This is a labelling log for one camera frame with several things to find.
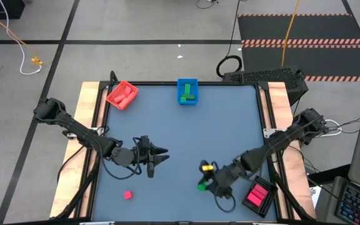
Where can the small red foam cube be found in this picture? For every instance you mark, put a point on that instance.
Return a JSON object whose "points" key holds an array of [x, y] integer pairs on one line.
{"points": [[127, 195]]}

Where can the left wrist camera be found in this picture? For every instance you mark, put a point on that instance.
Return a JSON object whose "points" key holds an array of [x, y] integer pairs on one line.
{"points": [[150, 170]]}

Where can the wooden side board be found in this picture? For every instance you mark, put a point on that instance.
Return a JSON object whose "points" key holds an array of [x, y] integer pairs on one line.
{"points": [[83, 93], [278, 97]]}

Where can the black plastic basket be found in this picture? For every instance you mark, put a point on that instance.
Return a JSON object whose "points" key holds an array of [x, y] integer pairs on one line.
{"points": [[269, 200]]}

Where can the small green foam cube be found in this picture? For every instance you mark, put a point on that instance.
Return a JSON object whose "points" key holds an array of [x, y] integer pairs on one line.
{"points": [[202, 187]]}

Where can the yellow tape strip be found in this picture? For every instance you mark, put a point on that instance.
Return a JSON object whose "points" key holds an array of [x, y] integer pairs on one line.
{"points": [[207, 167]]}

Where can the short green foam block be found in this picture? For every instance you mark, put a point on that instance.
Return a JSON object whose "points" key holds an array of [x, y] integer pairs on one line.
{"points": [[182, 100]]}

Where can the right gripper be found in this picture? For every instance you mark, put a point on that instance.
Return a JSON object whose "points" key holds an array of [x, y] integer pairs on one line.
{"points": [[227, 178]]}

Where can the orange rectangular foam block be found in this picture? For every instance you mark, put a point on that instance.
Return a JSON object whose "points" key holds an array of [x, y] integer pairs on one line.
{"points": [[127, 91]]}

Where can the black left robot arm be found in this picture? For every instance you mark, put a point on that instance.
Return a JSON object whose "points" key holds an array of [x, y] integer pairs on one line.
{"points": [[73, 128]]}

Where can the long green foam block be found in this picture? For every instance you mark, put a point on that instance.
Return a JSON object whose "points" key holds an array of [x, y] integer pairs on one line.
{"points": [[190, 97]]}

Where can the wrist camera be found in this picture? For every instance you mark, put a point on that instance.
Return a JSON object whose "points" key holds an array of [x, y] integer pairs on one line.
{"points": [[150, 170], [222, 193]]}

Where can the black table frame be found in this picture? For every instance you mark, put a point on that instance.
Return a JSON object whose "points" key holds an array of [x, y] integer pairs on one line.
{"points": [[155, 83]]}

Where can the black perforated computer tower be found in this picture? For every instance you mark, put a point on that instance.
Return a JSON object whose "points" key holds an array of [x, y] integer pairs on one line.
{"points": [[261, 75]]}

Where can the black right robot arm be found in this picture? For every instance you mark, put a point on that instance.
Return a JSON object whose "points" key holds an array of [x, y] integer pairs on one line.
{"points": [[280, 140]]}

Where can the orange foam cylinder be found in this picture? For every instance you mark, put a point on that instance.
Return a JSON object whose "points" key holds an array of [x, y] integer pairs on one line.
{"points": [[119, 98]]}

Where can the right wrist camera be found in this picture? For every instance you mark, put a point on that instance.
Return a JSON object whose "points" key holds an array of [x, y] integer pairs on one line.
{"points": [[222, 193]]}

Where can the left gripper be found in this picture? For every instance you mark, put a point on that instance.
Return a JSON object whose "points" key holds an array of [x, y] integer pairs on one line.
{"points": [[142, 153]]}

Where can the orange plastic basket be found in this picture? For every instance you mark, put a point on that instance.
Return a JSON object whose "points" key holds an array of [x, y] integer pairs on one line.
{"points": [[109, 98]]}

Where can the blue plastic basket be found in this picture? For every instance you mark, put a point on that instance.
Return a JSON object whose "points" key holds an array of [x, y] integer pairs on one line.
{"points": [[180, 90]]}

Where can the black mat with striped edge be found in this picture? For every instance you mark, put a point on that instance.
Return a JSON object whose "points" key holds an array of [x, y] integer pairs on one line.
{"points": [[323, 61], [298, 26]]}

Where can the backlit keyboard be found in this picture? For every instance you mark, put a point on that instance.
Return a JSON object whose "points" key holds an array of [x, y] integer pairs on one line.
{"points": [[359, 206]]}

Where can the white paper label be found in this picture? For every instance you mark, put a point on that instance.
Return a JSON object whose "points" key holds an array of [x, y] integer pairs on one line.
{"points": [[315, 195]]}

